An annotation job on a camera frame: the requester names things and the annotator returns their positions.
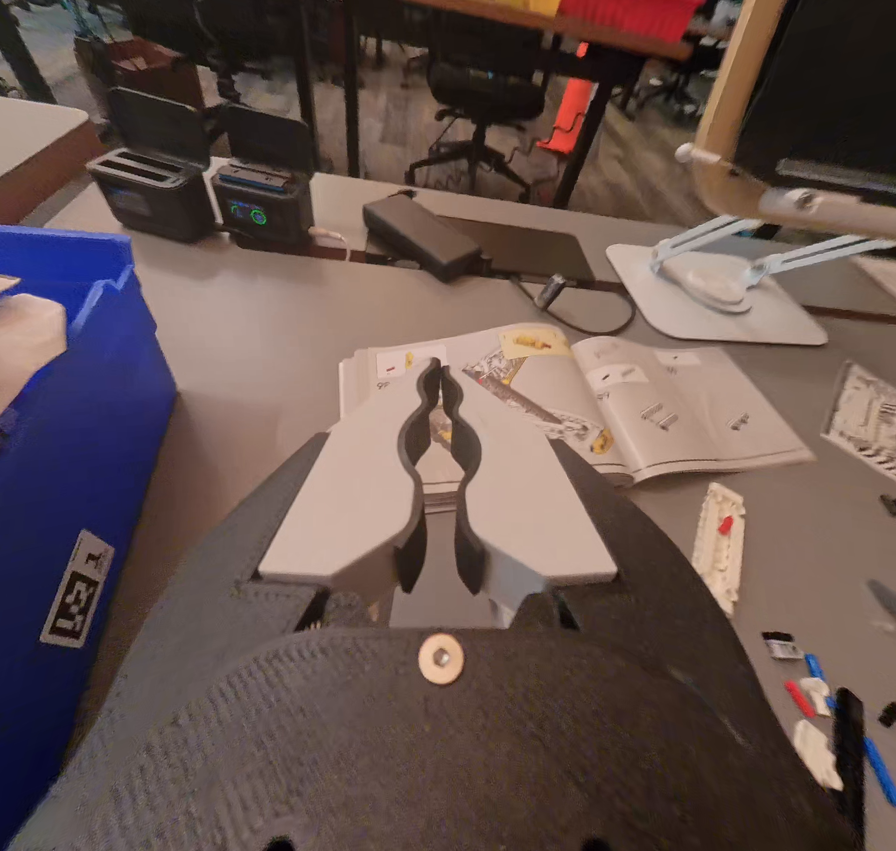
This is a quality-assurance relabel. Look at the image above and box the white monitor stand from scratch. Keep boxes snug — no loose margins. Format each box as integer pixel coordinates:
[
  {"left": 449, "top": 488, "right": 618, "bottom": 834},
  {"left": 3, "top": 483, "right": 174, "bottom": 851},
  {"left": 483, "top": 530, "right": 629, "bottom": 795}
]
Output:
[{"left": 605, "top": 189, "right": 896, "bottom": 346}]

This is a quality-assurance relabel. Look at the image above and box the long red plastic bin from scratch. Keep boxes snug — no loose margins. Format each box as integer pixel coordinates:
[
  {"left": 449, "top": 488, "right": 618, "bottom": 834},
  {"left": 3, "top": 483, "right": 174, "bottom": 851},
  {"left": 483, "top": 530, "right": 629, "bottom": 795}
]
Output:
[{"left": 558, "top": 0, "right": 708, "bottom": 43}]

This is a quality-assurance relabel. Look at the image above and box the wood framed monitor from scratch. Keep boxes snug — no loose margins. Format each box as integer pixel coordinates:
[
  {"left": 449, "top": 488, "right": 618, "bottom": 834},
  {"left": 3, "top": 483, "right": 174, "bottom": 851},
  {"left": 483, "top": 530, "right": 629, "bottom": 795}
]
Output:
[{"left": 675, "top": 0, "right": 896, "bottom": 236}]

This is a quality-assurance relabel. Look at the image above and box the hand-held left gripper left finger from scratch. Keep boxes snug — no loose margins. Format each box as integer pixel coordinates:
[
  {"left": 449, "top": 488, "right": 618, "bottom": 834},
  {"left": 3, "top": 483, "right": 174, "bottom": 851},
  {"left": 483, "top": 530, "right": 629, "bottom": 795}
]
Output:
[{"left": 258, "top": 357, "right": 443, "bottom": 628}]

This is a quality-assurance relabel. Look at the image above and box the pile of loose lego pieces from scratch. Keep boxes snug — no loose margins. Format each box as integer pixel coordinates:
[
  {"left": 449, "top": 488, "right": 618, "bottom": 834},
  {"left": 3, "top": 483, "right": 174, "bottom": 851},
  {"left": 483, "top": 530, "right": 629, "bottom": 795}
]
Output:
[{"left": 762, "top": 629, "right": 896, "bottom": 845}]

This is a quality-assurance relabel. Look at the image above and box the plain white paper bag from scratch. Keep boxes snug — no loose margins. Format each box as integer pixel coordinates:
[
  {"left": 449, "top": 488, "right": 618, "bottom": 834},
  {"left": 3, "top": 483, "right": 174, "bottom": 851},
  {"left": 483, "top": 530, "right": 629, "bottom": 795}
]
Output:
[{"left": 0, "top": 293, "right": 70, "bottom": 414}]

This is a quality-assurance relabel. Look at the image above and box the black office chair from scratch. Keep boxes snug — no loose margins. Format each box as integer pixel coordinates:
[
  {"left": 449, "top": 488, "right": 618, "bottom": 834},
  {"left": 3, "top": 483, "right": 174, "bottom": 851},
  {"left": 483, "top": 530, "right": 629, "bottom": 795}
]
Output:
[{"left": 406, "top": 32, "right": 554, "bottom": 197}]

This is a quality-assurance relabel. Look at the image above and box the grey top side table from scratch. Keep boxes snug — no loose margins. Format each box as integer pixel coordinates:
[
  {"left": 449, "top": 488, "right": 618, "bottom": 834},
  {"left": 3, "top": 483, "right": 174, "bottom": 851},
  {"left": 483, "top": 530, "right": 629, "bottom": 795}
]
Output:
[{"left": 0, "top": 95, "right": 106, "bottom": 225}]

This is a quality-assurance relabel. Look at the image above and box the white flat sheet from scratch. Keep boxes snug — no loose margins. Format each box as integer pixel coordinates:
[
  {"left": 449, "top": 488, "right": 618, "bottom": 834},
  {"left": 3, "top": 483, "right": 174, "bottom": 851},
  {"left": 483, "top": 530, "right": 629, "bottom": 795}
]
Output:
[{"left": 854, "top": 256, "right": 896, "bottom": 299}]

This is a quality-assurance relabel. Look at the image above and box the black flat device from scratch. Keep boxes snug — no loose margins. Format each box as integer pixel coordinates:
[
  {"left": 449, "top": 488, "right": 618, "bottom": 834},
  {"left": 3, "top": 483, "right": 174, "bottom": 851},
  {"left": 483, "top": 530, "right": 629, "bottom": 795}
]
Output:
[{"left": 448, "top": 216, "right": 596, "bottom": 285}]

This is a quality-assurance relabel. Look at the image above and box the black cable with connector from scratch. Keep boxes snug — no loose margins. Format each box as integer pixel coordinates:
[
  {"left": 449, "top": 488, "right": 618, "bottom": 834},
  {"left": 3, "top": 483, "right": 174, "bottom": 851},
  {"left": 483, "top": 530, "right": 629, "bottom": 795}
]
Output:
[{"left": 507, "top": 273, "right": 638, "bottom": 337}]

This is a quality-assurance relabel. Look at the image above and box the white ribbed lego panel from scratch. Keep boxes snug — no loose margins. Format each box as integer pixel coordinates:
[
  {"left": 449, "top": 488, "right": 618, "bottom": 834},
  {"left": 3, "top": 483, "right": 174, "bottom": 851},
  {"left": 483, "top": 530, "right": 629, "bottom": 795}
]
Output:
[{"left": 692, "top": 482, "right": 746, "bottom": 617}]

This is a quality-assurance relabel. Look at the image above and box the zebra sticker sheet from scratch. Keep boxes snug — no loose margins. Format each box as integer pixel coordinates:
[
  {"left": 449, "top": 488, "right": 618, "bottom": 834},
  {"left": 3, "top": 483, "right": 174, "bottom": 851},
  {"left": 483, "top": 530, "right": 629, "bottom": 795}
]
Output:
[{"left": 820, "top": 360, "right": 896, "bottom": 481}]

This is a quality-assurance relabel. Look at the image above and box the black charger case green light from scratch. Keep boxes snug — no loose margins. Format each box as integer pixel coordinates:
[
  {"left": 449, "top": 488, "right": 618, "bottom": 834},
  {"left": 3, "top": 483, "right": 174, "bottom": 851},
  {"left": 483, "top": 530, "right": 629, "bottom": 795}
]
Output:
[{"left": 210, "top": 102, "right": 316, "bottom": 250}]

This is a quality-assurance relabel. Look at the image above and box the brown bag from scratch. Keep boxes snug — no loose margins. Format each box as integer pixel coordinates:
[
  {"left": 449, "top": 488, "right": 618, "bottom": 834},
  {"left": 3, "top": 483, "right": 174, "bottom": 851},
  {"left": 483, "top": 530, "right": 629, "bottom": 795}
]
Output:
[{"left": 73, "top": 35, "right": 204, "bottom": 110}]

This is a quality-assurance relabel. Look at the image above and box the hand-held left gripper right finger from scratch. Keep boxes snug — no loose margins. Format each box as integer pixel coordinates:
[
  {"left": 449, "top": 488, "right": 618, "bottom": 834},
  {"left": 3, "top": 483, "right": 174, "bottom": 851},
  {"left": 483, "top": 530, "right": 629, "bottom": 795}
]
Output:
[{"left": 441, "top": 364, "right": 620, "bottom": 629}]

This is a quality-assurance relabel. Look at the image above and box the orange plastic object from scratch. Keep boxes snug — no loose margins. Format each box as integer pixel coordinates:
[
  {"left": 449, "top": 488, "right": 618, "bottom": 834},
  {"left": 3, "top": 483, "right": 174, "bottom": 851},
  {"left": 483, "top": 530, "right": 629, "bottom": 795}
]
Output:
[{"left": 535, "top": 42, "right": 596, "bottom": 152}]

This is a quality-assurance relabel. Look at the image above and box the lego instruction booklet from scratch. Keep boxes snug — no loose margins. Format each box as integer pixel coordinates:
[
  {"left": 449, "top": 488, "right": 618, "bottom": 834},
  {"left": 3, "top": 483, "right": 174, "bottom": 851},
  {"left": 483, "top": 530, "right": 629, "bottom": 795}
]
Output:
[{"left": 338, "top": 322, "right": 816, "bottom": 512}]

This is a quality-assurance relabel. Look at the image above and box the black power adapter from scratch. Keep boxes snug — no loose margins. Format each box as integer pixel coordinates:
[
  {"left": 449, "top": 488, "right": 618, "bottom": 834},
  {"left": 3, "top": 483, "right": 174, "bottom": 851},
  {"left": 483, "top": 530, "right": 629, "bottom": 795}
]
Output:
[{"left": 362, "top": 193, "right": 484, "bottom": 283}]

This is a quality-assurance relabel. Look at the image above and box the blue plastic bin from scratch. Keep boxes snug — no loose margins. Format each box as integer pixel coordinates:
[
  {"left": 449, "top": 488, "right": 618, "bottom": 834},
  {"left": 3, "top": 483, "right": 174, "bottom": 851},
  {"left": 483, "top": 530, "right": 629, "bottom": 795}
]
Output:
[{"left": 0, "top": 224, "right": 177, "bottom": 845}]

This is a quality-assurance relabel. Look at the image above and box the black open charger case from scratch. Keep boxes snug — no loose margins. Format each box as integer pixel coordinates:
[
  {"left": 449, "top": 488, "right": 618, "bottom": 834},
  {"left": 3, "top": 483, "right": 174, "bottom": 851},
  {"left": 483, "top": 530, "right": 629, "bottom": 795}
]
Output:
[{"left": 85, "top": 87, "right": 214, "bottom": 243}]

